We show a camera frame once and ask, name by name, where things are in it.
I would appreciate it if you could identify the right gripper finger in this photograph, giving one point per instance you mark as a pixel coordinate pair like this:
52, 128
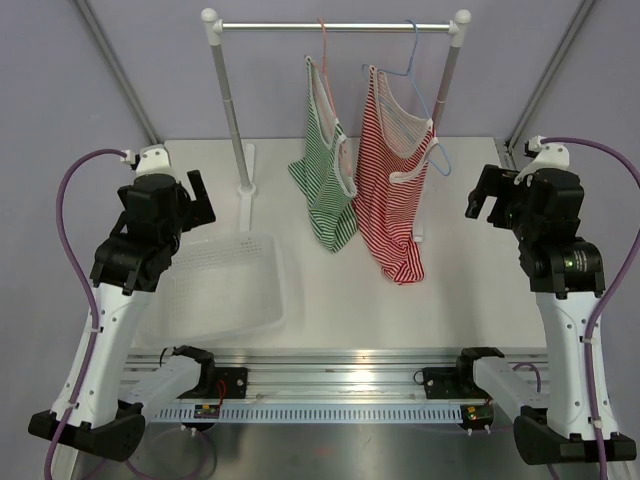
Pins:
501, 214
487, 186

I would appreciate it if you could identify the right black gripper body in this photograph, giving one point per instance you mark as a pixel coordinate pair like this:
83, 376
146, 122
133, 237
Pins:
523, 222

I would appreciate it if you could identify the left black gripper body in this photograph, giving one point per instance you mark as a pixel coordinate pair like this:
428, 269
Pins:
181, 221

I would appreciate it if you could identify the red striped tank top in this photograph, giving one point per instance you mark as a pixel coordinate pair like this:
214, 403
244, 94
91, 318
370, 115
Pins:
392, 165

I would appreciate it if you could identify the green striped tank top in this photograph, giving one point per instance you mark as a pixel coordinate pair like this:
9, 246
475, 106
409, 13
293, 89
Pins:
322, 172

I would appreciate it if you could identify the pink wire hanger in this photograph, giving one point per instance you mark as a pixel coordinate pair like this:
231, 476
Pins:
327, 85

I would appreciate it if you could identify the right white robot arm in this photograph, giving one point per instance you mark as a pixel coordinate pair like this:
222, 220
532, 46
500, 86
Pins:
573, 423

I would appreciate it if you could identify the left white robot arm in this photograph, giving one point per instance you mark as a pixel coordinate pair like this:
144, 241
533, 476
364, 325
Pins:
90, 415

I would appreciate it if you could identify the white plastic basket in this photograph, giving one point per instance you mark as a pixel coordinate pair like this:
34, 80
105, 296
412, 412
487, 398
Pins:
215, 289

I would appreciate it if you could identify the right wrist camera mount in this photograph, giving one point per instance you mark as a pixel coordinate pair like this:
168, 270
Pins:
544, 156

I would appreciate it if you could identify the right aluminium frame post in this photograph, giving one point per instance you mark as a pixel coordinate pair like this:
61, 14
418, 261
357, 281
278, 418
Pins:
575, 25

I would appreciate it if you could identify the aluminium frame post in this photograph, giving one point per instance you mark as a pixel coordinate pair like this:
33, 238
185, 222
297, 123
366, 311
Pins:
575, 25
117, 71

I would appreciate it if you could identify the left aluminium frame post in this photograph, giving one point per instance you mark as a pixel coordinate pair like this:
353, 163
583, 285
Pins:
117, 71

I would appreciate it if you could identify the aluminium mounting rail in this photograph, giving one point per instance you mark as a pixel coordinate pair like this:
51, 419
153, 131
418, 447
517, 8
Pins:
334, 386

